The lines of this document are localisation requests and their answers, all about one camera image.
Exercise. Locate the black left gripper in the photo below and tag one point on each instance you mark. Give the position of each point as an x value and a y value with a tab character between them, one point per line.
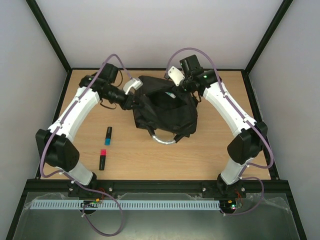
129	104

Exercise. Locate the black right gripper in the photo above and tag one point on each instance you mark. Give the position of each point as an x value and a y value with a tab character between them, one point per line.
186	85

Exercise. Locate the black student bag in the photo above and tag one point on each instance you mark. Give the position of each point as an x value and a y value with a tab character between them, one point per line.
166	119

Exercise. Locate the blue highlighter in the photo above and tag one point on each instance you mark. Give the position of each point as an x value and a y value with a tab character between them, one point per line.
108	136

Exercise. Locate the pink highlighter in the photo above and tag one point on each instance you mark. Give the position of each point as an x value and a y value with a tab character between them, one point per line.
102	159

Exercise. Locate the green glue stick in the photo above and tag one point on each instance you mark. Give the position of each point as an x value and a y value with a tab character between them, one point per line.
171	95

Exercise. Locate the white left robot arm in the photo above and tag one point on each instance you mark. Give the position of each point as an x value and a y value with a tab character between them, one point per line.
55	144

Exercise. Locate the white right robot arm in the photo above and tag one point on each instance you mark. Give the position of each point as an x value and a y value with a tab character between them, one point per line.
249	135

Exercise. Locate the metal front tray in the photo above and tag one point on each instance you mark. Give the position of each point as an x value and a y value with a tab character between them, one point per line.
255	217

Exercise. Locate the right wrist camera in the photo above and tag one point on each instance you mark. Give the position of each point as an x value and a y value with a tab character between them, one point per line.
176	75

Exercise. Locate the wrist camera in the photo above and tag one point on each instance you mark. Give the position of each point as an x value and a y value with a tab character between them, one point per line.
133	83
176	75

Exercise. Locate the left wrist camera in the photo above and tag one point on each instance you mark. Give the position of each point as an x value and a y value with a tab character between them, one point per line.
133	83

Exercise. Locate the black aluminium frame rail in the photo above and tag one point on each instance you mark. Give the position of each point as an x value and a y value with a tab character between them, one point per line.
208	188

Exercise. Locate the light blue cable duct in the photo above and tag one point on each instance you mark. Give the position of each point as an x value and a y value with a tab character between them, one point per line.
199	205

